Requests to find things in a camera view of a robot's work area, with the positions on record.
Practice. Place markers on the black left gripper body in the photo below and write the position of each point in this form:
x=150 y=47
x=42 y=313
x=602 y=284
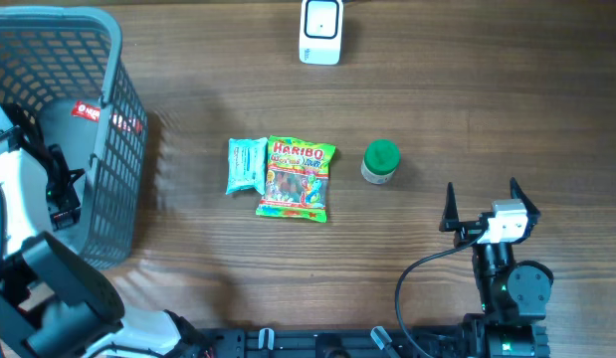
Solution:
x=63 y=192

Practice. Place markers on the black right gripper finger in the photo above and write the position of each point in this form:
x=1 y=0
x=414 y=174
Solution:
x=450 y=213
x=517 y=193

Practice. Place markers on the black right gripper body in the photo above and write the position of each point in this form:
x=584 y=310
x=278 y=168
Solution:
x=467 y=231

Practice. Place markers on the green lidded white jar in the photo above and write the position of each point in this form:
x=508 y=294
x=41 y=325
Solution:
x=380 y=161

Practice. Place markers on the Haribo gummy candy bag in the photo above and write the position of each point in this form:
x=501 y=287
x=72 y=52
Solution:
x=297 y=177

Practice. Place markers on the teal tissue packet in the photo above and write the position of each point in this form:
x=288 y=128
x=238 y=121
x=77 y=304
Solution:
x=247 y=163

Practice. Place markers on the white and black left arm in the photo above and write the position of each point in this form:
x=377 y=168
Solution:
x=52 y=303

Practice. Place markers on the white barcode scanner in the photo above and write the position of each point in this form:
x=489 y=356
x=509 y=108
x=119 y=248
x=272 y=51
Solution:
x=321 y=32

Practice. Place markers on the grey plastic shopping basket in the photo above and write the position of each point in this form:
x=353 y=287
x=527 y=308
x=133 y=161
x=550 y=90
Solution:
x=51 y=57

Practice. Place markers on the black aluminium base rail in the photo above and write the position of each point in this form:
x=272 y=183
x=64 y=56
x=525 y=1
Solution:
x=435 y=341

